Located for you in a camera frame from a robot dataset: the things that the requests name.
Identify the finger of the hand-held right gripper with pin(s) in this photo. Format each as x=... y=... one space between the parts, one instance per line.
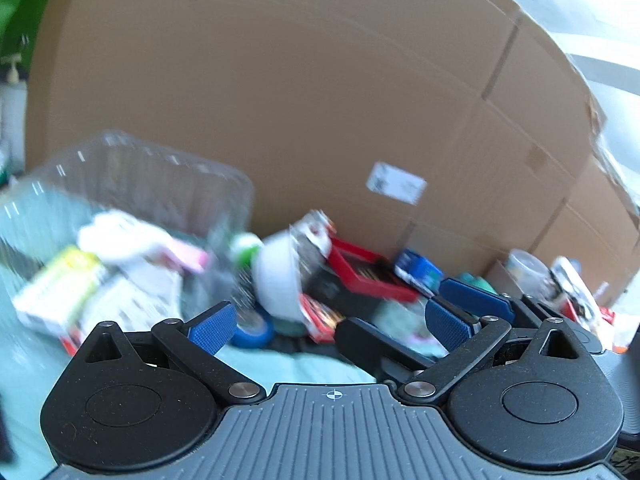
x=370 y=342
x=475 y=297

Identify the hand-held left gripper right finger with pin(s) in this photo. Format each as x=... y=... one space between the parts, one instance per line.
x=447 y=327

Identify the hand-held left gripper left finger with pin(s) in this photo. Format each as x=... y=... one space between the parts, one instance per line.
x=212 y=327

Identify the clear plastic container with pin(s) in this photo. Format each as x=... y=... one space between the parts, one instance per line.
x=150 y=180

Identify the light green desktop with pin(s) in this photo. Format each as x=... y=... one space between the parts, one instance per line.
x=300 y=365

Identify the blue tape roll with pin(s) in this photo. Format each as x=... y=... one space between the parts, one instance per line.
x=252 y=330

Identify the red snack packet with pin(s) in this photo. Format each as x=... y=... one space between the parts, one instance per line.
x=320 y=317

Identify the clear round jar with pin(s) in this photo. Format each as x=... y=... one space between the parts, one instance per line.
x=527 y=269

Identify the blue box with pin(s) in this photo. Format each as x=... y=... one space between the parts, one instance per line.
x=417 y=267

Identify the black box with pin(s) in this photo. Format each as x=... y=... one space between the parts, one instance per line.
x=330 y=287

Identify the red tray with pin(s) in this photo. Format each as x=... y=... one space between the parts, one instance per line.
x=370 y=272

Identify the white round bowl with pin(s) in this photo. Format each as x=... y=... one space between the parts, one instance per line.
x=277 y=275

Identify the green and white bottle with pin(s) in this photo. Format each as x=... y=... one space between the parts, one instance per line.
x=246 y=250

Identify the white and black packet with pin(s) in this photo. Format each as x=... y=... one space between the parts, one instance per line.
x=575 y=285

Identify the silver blister pack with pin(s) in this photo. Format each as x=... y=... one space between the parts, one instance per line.
x=312 y=235

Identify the yellow-green box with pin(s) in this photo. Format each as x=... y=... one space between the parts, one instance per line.
x=60 y=287

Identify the large brown cardboard box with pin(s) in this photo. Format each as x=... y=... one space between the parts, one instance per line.
x=300 y=85

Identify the cream pump bottle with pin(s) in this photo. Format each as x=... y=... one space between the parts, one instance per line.
x=11 y=70

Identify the green non-woven bag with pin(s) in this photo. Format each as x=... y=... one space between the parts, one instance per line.
x=20 y=15

